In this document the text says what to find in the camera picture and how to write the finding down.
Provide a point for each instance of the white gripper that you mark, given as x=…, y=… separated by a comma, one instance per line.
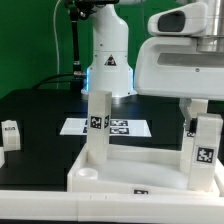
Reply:
x=184, y=57

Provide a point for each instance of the white desk tabletop tray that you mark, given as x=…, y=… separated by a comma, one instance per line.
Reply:
x=130, y=170

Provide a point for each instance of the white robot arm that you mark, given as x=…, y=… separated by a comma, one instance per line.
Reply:
x=109, y=69

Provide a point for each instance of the white marker sheet with tags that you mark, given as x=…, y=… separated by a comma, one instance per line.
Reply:
x=118, y=127

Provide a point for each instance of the white front fence bar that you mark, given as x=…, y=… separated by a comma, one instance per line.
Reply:
x=121, y=208

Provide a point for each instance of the white left fence piece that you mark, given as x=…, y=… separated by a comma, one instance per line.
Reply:
x=2, y=158

